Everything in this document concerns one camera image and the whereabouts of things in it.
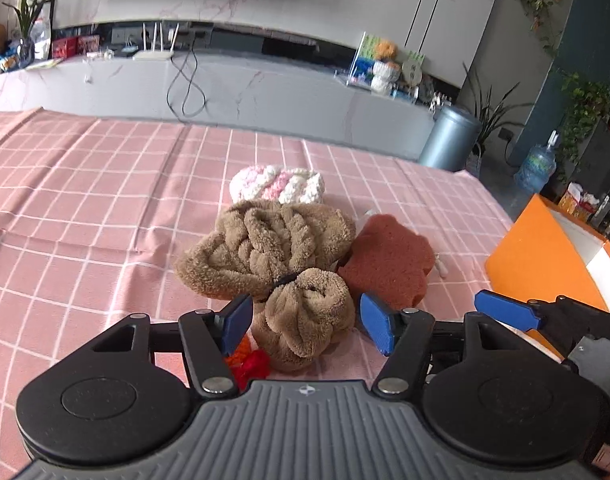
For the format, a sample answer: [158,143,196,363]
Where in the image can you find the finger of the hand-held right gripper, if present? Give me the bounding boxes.
[474,290,588,346]

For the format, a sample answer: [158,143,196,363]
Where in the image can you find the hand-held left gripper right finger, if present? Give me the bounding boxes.
[359,292,536,397]

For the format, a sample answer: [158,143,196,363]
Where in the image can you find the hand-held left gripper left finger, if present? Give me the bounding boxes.
[85,292,256,401]

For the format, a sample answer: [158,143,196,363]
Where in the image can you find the orange cardboard box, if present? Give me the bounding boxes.
[485,194,610,361]

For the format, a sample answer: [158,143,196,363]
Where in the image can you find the brown plush towel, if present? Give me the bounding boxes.
[174,200,358,373]

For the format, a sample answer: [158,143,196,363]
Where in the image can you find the pink white fluffy scrunchie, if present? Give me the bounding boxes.
[229,166,327,207]

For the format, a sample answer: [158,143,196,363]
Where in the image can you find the red crochet strawberry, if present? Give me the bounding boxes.
[224,335,271,391]

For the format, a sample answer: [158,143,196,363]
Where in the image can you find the brown flower-shaped sponge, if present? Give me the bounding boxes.
[337,213,437,311]

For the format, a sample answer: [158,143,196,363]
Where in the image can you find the red yellow carton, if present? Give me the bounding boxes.
[557,182,600,221]

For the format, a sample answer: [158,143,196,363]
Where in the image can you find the blue water jug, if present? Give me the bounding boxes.
[514,131,557,195]

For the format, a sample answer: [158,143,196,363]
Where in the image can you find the grey round trash can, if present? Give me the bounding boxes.
[418,105,483,172]

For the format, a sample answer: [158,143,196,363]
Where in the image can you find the pink checkered tablecloth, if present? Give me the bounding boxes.
[0,107,516,480]

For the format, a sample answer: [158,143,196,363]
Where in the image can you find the tall green floor plant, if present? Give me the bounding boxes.
[462,62,530,161]

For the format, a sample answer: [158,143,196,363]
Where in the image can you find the trailing pothos plant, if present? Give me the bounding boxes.
[555,72,610,181]

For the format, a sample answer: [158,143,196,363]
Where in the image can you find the white marble tv console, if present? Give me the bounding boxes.
[0,52,436,161]

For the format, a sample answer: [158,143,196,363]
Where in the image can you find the round paper fan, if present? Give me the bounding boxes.
[401,52,426,96]

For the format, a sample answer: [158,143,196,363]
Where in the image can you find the green blue painting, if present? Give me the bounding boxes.
[349,32,386,86]

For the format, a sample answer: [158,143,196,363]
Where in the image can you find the white wifi router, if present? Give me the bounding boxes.
[133,21,180,61]

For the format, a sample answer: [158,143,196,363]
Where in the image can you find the hanging vine plant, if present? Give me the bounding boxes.
[512,0,560,56]

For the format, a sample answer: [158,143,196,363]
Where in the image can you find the green plant in glass vase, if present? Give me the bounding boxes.
[2,0,53,63]

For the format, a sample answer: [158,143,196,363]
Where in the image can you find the black hanging cable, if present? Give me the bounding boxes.
[166,55,207,119]

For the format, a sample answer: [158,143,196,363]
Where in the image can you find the black picture frame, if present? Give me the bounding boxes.
[32,0,55,61]

